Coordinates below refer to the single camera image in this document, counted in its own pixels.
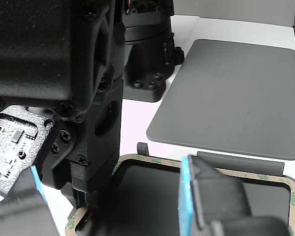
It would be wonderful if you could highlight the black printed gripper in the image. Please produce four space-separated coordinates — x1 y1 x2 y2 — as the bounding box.
41 83 124 232

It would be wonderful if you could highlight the grey holder with tabs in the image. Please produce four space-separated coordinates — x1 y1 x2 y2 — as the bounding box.
66 142 295 236

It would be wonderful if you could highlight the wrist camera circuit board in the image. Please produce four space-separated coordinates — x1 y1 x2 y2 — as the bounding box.
0 104 56 196

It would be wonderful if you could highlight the dark grey flat plate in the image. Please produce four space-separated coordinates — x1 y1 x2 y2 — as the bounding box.
146 38 295 161

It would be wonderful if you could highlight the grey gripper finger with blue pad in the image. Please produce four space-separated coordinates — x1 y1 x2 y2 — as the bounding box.
0 166 61 236
177 154 290 236

